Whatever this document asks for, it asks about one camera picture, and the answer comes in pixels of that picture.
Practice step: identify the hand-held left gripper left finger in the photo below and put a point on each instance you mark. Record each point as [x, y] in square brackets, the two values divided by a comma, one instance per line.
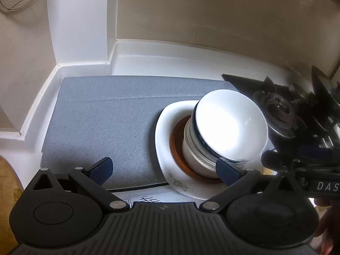
[102, 171]

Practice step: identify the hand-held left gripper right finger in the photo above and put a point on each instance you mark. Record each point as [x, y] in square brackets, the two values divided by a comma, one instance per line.
[227, 170]

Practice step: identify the dark wok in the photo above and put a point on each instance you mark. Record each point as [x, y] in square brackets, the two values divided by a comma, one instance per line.
[325, 85]

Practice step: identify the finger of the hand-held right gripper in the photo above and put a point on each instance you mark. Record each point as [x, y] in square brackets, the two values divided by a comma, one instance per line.
[279, 159]
[314, 152]

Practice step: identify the wooden cutting board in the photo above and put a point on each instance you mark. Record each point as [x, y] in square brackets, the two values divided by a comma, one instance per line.
[9, 199]

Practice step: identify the cream bowl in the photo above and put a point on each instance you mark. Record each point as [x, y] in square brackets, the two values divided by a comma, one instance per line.
[194, 159]

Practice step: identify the person's right hand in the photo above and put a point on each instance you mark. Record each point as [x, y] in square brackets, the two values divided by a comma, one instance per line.
[329, 223]

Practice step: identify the large white floral plate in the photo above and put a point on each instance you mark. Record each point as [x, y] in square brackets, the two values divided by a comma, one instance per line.
[160, 138]

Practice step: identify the gas stove burner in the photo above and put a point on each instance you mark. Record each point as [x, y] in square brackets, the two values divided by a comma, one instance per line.
[279, 106]
[318, 119]

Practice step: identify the black glass gas stove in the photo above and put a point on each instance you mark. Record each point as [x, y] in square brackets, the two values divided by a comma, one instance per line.
[239, 81]

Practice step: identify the grey mat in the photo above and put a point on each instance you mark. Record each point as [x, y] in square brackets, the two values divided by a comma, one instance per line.
[106, 122]

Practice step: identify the white patterned sheet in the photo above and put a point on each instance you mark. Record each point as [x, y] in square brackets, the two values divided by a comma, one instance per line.
[148, 198]

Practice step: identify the brown plate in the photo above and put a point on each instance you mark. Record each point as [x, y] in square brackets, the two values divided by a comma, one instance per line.
[177, 148]

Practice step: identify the blue patterned white bowl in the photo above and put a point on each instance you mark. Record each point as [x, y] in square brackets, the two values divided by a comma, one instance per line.
[233, 127]

